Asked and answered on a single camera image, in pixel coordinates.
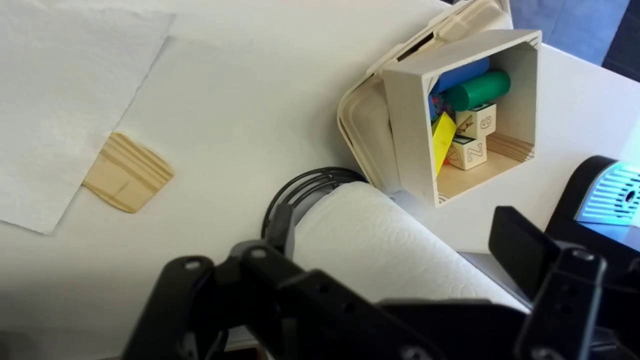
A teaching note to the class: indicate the white paper napkin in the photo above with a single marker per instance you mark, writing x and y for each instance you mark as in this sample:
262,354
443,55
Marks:
60,101

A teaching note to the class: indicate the yellow wooden block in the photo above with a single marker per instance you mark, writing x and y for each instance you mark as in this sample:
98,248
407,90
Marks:
440,143

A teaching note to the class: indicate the small ribbed wooden piece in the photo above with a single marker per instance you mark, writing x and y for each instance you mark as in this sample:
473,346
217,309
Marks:
130,173

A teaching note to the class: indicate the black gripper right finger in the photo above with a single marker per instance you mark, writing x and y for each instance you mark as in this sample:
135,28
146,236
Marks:
560,292

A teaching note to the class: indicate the printed wooden cube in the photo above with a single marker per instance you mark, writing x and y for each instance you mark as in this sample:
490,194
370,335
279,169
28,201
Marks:
479,121
469,153

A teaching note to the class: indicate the blue cylinder block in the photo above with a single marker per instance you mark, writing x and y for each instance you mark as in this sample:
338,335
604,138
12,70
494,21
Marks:
460,77

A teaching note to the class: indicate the white paper towel roll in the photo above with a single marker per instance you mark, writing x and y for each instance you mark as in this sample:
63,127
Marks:
372,240

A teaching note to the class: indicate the green cylinder block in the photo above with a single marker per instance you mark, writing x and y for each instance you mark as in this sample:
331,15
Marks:
477,90

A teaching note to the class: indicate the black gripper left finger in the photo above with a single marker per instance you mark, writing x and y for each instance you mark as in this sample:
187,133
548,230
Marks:
280,301

